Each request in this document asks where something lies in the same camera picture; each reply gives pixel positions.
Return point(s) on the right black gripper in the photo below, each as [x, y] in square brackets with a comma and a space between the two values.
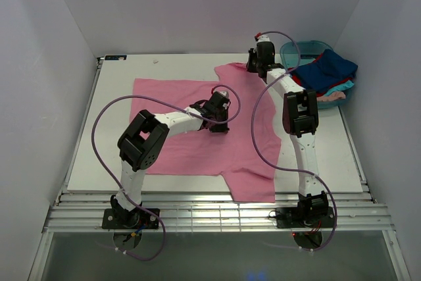
[251, 64]

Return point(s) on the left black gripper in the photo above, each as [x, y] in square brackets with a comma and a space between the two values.
[218, 124]

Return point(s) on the pink t shirt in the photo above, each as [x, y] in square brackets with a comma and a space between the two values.
[242, 156]

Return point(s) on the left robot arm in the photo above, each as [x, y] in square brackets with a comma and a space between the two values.
[141, 143]

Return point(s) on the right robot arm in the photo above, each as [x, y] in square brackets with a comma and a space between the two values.
[300, 121]

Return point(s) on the teal plastic laundry basket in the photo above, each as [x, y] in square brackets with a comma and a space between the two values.
[319, 68]

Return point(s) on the dark blue t shirt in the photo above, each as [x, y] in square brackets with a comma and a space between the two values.
[329, 70]

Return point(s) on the light pink garment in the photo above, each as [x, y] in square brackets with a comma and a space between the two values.
[335, 96]

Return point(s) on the turquoise garment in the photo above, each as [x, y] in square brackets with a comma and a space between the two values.
[340, 87]

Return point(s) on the blue label sticker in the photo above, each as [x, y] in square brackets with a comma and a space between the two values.
[115, 57]

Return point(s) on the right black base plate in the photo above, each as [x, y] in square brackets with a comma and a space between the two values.
[289, 217]

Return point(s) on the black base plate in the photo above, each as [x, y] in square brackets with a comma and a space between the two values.
[289, 217]
[148, 220]

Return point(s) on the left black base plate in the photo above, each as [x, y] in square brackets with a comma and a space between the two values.
[148, 220]

